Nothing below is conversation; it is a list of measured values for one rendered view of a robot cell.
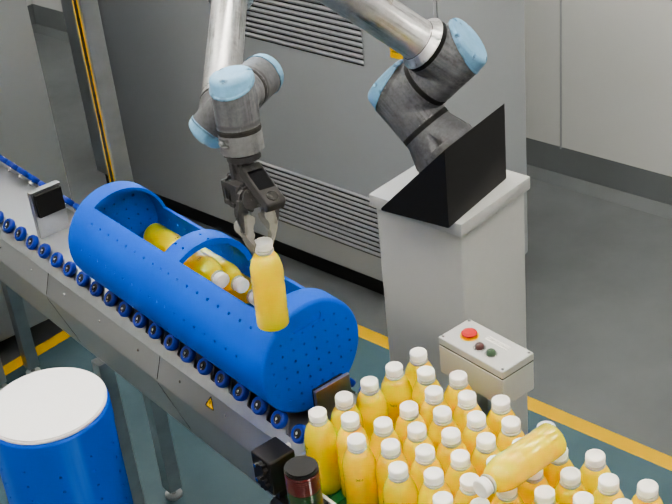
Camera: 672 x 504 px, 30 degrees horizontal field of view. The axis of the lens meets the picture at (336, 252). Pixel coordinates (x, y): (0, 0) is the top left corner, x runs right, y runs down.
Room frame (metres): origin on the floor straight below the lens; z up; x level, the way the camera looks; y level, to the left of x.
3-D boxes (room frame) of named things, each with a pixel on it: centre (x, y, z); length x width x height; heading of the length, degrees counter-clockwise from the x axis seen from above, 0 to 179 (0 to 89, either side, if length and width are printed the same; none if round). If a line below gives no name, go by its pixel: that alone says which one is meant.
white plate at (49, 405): (2.31, 0.70, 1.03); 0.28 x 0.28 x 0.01
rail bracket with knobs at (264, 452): (2.09, 0.18, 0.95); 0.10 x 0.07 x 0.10; 127
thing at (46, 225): (3.32, 0.84, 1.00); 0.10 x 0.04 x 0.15; 127
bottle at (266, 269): (2.23, 0.15, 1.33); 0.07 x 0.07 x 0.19
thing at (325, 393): (2.25, 0.05, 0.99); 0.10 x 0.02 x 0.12; 127
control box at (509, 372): (2.26, -0.31, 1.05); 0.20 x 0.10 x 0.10; 37
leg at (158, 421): (3.13, 0.62, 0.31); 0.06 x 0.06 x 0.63; 37
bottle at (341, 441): (2.05, 0.01, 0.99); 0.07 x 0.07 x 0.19
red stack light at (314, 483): (1.73, 0.10, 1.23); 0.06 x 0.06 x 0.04
